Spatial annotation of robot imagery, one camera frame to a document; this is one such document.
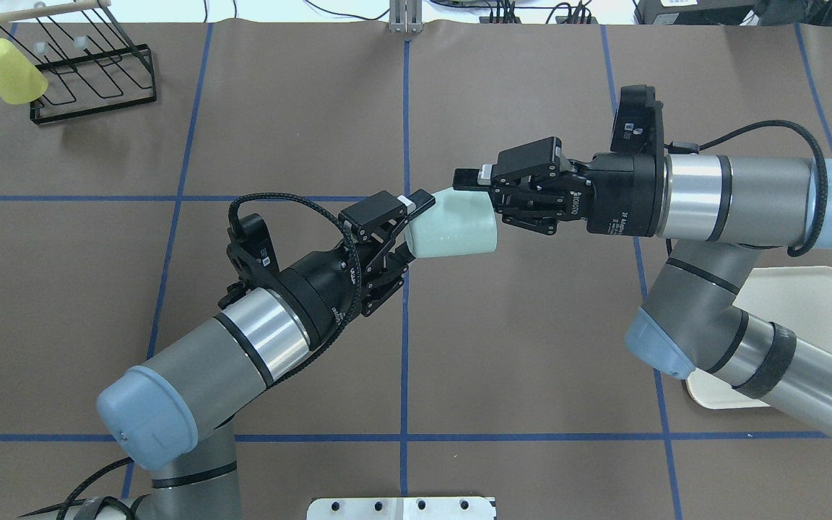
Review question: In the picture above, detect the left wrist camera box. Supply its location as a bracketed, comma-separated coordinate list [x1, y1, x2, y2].
[227, 213, 280, 287]

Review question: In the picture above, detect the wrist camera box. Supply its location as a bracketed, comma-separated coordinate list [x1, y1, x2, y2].
[227, 213, 280, 287]
[610, 84, 664, 157]

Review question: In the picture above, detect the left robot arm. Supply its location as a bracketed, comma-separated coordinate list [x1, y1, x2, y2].
[25, 190, 436, 519]

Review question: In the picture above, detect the aluminium frame post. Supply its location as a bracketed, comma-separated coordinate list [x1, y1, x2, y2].
[389, 0, 425, 34]

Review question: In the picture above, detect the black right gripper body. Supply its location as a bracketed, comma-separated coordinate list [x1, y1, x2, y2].
[492, 152, 664, 237]

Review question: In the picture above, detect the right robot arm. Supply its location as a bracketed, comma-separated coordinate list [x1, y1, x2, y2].
[453, 137, 832, 437]

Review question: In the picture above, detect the yellow cup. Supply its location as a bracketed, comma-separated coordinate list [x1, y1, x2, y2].
[0, 38, 49, 105]

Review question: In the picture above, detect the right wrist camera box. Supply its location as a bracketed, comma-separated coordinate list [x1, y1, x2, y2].
[610, 84, 664, 157]

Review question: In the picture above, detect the black wire cup rack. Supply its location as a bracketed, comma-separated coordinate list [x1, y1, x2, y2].
[0, 1, 158, 125]

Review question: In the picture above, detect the mint green cup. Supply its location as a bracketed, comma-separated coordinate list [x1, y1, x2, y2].
[404, 188, 498, 258]

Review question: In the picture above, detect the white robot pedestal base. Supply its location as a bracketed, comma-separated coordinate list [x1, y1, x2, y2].
[306, 496, 498, 519]

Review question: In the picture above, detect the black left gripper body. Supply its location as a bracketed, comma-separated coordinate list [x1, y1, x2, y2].
[278, 218, 410, 340]

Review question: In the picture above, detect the cream rabbit tray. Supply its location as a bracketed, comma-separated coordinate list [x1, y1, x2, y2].
[685, 266, 832, 411]

